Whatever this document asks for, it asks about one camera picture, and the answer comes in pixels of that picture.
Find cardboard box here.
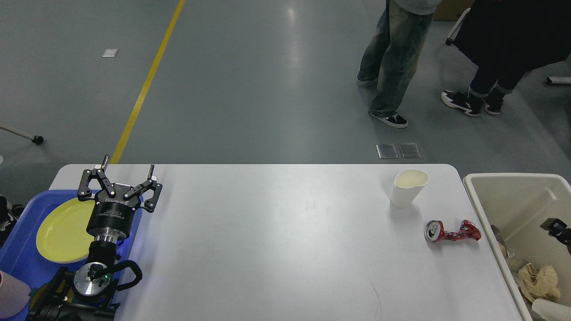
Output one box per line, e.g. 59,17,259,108
433,0,474,21

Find floor socket plate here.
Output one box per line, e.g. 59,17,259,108
398,144,422,158
377,144,398,159

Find person in black clothes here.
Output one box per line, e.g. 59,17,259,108
441,0,571,117

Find person in blue jeans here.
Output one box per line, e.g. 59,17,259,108
357,0,441,128

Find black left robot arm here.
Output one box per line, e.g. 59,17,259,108
26,155,163,321

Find chair leg with caster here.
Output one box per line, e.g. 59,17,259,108
0,123,44,145

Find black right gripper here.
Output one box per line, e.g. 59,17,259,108
540,218,571,254

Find yellow plate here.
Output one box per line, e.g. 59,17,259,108
35,199,95,261

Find blue plastic tray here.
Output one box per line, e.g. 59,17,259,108
1,190,127,321

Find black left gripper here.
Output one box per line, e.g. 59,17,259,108
77,155,163,240

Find brown paper ball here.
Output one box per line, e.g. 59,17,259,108
517,263,561,303

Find pink cup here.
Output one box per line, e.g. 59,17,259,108
0,272,31,319

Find white office chair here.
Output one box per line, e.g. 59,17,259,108
445,8,471,46

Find beige plastic bin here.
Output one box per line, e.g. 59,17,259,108
463,173,571,321

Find white bar on floor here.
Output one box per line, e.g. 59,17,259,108
546,76,571,86

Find grey mug yellow inside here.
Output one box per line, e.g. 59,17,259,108
28,283,74,312

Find white paper cup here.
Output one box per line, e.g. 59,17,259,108
531,298,571,321
390,169,430,209

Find crushed red can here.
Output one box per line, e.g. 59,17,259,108
424,219,482,243

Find white paper on floor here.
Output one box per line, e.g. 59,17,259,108
101,49,119,58

